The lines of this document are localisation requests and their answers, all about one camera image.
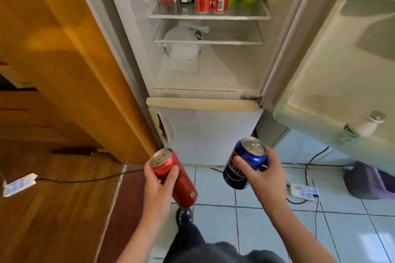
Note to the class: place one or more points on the person's left hand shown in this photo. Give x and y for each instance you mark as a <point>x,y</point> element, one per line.
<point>157,198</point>

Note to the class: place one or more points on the person's right hand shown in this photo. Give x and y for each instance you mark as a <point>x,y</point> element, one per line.
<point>271,185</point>

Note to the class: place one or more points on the blue Pepsi can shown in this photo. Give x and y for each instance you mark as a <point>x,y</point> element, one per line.
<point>247,152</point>

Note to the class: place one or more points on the white AD milk bottle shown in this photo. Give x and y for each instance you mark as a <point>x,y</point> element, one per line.
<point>364,128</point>

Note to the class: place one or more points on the person's left forearm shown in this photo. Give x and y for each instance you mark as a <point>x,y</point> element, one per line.
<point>142,241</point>

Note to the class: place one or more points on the person's right forearm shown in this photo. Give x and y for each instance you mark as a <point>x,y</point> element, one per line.
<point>302,238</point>

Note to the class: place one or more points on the person's black left shoe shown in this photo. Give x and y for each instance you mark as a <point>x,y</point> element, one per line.
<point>184,216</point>

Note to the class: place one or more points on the person's black trousers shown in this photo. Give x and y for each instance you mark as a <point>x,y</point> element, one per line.
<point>185,238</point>

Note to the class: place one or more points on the glass fridge shelf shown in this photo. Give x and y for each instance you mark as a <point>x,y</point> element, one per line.
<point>210,16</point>

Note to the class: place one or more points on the white power strip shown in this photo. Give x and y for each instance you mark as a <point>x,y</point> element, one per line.
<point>18,185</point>
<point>304,191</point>

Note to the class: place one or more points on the low white cabinet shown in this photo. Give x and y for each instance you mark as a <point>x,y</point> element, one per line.
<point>268,130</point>

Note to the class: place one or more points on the deep clear door bin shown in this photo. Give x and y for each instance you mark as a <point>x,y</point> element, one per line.
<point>308,124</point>

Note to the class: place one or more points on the trash bin purple liner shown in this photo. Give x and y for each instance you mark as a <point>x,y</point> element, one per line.
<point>367,181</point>

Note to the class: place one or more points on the glass crisper cover shelf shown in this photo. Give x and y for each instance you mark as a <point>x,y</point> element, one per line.
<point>231,41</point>

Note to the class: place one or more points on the printed clear plastic bag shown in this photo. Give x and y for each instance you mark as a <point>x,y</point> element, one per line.
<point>182,44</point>

